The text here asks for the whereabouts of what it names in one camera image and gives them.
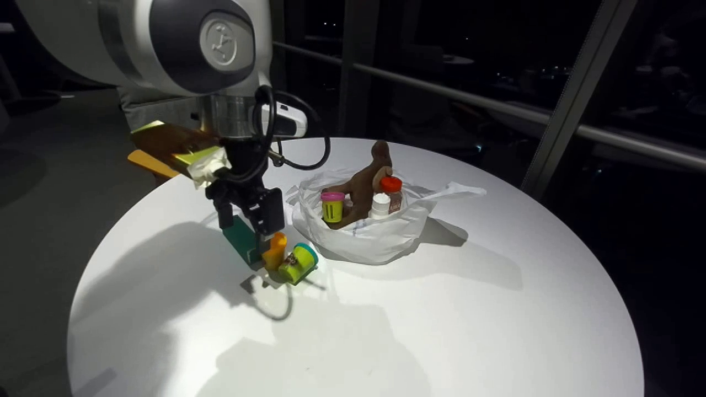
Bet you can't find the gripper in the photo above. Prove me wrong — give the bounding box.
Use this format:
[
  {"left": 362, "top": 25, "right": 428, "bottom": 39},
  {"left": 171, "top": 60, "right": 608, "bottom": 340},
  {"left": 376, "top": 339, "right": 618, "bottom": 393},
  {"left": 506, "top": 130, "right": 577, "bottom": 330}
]
[{"left": 206, "top": 137, "right": 286, "bottom": 237}]

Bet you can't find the small white bottle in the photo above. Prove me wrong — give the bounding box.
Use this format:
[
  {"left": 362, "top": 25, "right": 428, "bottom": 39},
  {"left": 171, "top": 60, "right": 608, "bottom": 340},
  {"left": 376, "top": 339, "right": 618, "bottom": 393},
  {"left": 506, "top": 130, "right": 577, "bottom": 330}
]
[{"left": 370, "top": 192, "right": 392, "bottom": 221}]

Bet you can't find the brown reindeer toy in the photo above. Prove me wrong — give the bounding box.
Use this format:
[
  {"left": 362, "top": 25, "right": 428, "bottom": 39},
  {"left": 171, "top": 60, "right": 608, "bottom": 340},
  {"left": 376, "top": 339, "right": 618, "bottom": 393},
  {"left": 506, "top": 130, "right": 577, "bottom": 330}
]
[{"left": 322, "top": 140, "right": 394, "bottom": 230}]

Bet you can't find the yellow container with pink lid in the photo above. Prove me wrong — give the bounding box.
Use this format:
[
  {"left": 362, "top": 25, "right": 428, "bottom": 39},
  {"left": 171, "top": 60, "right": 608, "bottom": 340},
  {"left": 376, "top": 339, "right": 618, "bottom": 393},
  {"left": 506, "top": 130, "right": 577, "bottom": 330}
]
[{"left": 320, "top": 191, "right": 346, "bottom": 224}]

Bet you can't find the green container with teal lid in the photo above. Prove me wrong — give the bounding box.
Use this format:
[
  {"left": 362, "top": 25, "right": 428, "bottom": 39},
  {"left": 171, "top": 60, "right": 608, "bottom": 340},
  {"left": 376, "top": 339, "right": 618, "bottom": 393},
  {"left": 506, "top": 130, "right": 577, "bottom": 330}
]
[{"left": 277, "top": 243, "right": 320, "bottom": 286}]

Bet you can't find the orange container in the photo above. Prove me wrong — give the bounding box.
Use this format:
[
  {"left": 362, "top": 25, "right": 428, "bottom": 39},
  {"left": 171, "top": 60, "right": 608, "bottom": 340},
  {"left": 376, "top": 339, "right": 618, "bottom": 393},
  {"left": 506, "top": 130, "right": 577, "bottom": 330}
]
[{"left": 261, "top": 232, "right": 288, "bottom": 272}]

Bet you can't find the metal railing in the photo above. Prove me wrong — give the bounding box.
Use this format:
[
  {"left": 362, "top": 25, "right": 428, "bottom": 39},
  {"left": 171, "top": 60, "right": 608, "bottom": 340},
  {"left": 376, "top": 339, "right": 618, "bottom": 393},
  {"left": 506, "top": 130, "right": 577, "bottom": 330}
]
[{"left": 272, "top": 0, "right": 706, "bottom": 200}]

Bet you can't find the wooden chair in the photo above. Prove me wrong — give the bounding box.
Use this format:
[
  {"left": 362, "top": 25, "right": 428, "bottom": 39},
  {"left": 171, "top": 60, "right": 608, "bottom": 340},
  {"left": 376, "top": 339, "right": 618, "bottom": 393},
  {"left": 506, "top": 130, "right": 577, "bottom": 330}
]
[{"left": 127, "top": 120, "right": 222, "bottom": 185}]

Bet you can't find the white plastic bag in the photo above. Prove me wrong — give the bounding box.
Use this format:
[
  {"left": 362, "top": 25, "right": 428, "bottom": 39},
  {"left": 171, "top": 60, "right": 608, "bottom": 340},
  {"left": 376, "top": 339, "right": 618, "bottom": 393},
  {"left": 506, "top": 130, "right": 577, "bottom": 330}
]
[{"left": 285, "top": 168, "right": 488, "bottom": 266}]

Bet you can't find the clear container with red lid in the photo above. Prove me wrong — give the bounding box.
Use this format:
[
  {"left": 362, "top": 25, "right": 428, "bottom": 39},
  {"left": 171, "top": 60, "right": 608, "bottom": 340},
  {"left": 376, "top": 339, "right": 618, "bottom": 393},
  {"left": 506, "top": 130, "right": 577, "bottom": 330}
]
[{"left": 379, "top": 176, "right": 404, "bottom": 215}]

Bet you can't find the green block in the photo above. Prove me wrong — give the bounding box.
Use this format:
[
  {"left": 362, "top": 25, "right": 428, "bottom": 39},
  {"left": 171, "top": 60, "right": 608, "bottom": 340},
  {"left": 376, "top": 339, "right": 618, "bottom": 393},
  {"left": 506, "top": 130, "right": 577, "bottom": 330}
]
[{"left": 222, "top": 214, "right": 264, "bottom": 266}]

